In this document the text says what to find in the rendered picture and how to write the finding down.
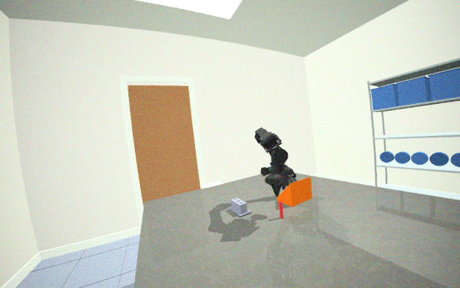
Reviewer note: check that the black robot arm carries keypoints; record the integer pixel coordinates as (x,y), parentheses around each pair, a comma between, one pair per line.
(270,142)

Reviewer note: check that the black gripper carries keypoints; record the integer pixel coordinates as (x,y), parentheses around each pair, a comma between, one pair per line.
(278,177)

